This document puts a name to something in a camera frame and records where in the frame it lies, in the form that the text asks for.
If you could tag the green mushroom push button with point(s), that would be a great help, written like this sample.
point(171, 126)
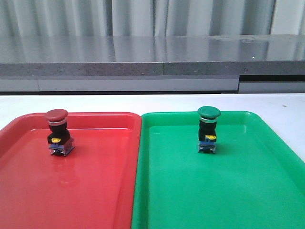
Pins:
point(207, 129)

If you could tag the red mushroom push button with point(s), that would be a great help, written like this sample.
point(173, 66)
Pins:
point(60, 141)

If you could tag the red plastic tray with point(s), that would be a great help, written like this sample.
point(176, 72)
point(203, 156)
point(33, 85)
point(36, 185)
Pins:
point(90, 188)

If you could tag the green plastic tray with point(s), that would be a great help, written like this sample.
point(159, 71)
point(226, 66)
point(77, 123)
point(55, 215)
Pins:
point(252, 181)

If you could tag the grey stone counter ledge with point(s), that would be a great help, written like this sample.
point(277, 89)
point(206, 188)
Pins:
point(152, 65)

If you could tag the grey pleated curtain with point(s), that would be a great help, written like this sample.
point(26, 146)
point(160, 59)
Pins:
point(161, 18)

